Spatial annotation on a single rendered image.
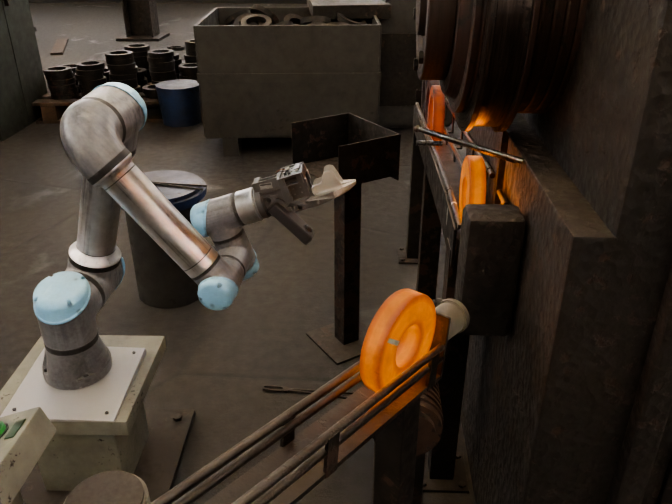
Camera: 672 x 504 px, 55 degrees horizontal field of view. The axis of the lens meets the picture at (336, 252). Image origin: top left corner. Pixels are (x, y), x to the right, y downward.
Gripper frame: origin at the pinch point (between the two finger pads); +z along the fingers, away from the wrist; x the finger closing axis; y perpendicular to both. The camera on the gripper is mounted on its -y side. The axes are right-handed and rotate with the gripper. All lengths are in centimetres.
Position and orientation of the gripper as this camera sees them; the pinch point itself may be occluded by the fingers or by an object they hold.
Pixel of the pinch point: (351, 186)
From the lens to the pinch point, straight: 136.0
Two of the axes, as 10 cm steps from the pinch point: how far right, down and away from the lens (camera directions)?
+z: 9.5, -2.5, -1.9
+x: 0.5, -4.6, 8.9
